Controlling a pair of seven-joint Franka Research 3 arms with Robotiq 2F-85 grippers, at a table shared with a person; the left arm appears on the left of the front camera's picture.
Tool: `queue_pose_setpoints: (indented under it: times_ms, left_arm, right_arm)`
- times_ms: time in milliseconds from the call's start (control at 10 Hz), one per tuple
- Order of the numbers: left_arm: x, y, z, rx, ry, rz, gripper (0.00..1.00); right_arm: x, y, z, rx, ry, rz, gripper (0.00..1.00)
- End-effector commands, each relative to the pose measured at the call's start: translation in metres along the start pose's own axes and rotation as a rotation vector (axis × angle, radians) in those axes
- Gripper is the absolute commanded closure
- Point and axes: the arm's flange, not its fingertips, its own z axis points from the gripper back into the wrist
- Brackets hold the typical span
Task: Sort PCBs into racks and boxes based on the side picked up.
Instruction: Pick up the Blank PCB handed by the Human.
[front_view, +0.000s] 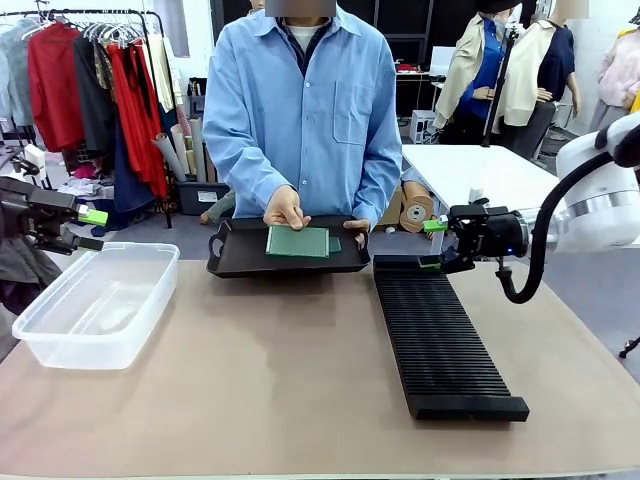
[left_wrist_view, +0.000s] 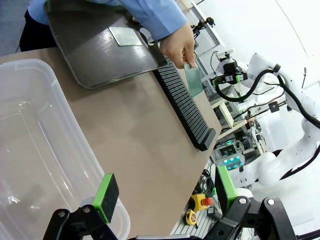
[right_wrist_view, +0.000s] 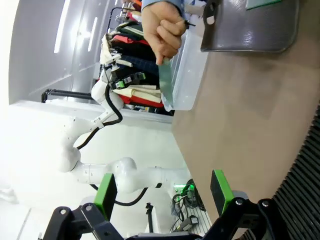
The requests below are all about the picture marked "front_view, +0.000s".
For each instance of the black hanging garment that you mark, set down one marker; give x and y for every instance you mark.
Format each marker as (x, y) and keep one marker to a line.
(92, 115)

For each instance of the small white shelf unit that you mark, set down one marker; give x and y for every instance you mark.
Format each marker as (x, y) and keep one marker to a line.
(422, 125)

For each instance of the clear plastic box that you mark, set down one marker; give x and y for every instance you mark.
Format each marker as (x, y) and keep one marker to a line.
(75, 350)

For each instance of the grey-blue hanging shirt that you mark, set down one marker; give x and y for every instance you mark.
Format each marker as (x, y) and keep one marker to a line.
(12, 75)

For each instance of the white hangers bundle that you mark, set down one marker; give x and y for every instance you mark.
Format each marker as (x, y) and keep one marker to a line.
(112, 32)

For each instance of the dark grey cloth cover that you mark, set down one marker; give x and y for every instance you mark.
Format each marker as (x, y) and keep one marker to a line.
(20, 272)

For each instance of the mannequin beige coat blue shirt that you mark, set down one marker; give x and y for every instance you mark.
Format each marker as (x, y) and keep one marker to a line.
(470, 60)

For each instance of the white boxy device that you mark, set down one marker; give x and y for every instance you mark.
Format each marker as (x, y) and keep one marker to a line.
(35, 162)

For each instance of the white board on desk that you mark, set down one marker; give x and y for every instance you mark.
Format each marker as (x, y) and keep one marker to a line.
(442, 60)

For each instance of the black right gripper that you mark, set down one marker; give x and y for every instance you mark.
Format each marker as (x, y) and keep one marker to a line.
(490, 232)

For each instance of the red hanging jacket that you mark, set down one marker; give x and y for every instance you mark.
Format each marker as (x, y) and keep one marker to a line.
(55, 90)

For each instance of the brown cardboard box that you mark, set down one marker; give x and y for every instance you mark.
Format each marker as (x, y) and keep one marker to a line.
(394, 212)

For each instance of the person's torso blue shirt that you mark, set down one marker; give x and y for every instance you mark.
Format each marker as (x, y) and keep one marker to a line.
(310, 125)

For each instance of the dark plastic storage bin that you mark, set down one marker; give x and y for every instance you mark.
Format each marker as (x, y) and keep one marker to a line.
(192, 206)

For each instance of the black office chair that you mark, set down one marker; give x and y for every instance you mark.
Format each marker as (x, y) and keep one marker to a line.
(535, 130)

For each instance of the pink white clothes pile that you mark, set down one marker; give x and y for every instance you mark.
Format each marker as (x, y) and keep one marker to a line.
(85, 175)

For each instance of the black tripod foot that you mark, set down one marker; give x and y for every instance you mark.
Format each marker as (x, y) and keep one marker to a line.
(631, 347)

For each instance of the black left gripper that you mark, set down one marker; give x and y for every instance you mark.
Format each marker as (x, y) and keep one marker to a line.
(35, 210)

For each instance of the black clothes rack frame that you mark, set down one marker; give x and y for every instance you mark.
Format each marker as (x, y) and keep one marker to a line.
(100, 11)

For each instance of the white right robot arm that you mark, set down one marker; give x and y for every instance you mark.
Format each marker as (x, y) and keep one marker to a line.
(590, 172)

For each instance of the person's left hand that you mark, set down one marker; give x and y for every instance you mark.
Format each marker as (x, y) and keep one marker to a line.
(361, 227)

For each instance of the person's right forearm blue sleeve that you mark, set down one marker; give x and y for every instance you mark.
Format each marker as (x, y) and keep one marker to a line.
(240, 170)

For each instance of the navy hanging cloth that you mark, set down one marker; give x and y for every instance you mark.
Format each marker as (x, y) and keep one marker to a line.
(127, 185)

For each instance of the mannequin cream navy top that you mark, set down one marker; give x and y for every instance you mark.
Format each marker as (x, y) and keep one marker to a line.
(525, 75)

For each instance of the brown paper roll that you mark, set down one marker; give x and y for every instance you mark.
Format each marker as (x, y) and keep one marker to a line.
(417, 212)

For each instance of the black plastic tray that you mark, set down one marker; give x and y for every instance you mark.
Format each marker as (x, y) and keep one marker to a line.
(240, 252)

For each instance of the brown cardboard tube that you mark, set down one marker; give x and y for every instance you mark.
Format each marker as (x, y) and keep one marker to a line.
(167, 157)

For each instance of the black slotted PCB rack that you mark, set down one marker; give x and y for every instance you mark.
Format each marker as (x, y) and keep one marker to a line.
(440, 340)

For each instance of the red hanging dress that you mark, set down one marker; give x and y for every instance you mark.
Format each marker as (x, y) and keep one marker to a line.
(135, 125)

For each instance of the beige cardboard tube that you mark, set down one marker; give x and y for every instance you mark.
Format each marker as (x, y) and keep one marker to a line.
(181, 147)

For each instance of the black tripod pole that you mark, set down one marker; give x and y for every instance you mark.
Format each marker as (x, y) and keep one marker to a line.
(500, 85)

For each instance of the beige hanging garment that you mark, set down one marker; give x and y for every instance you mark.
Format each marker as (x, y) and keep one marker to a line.
(159, 75)

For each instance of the person's right hand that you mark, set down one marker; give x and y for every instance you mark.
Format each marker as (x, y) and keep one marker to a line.
(285, 210)

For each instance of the person's left forearm blue sleeve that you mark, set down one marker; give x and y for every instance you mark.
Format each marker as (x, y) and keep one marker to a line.
(380, 195)

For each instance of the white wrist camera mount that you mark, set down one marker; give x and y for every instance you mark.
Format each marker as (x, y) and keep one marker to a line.
(476, 194)

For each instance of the white table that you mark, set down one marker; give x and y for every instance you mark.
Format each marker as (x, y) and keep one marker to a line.
(475, 170)

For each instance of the mannequin pink sweater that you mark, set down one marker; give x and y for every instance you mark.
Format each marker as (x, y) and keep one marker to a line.
(620, 70)

